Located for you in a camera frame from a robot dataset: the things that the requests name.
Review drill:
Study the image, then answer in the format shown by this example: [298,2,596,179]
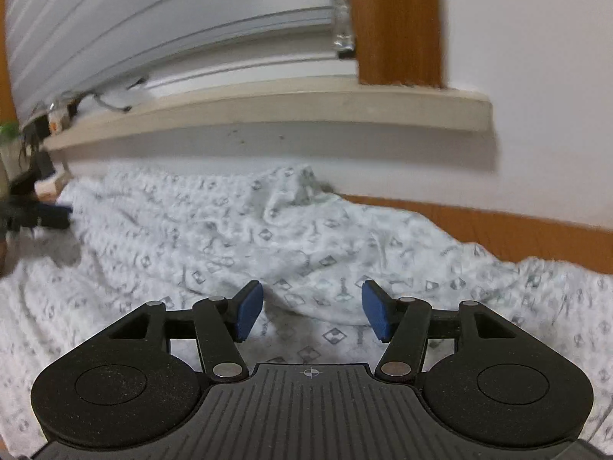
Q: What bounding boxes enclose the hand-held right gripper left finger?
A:
[108,280,264,384]

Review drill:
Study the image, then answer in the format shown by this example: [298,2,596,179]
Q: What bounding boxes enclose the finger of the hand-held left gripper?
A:
[8,171,43,199]
[0,201,74,238]

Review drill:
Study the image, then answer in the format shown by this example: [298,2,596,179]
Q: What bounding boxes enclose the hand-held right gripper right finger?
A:
[361,279,516,384]

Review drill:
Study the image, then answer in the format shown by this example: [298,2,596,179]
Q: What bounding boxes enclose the white patterned pajama top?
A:
[0,163,613,459]

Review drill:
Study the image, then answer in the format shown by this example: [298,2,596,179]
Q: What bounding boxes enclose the black power adapter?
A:
[30,151,56,181]

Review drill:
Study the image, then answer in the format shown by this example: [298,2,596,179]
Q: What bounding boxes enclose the white power strip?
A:
[37,177,70,198]

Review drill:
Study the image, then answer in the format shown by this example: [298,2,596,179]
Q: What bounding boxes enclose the green plant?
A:
[0,122,23,148]

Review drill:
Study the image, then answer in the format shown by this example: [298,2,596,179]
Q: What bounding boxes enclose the clear bottle orange label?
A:
[48,105,69,136]

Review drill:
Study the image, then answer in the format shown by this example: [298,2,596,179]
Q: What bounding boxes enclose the beige window sill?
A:
[43,77,494,152]

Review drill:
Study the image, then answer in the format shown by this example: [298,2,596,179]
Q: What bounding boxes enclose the grey window blind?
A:
[5,0,353,122]

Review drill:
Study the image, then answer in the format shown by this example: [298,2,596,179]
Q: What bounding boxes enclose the long black usb cable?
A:
[93,91,133,114]

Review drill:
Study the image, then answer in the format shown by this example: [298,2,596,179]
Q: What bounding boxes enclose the white window rail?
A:
[129,55,358,102]

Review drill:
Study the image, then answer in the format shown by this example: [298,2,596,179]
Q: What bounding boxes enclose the clear blind cord pull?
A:
[330,0,358,59]

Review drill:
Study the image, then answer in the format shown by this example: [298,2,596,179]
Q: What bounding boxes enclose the wooden window frame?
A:
[0,0,449,122]

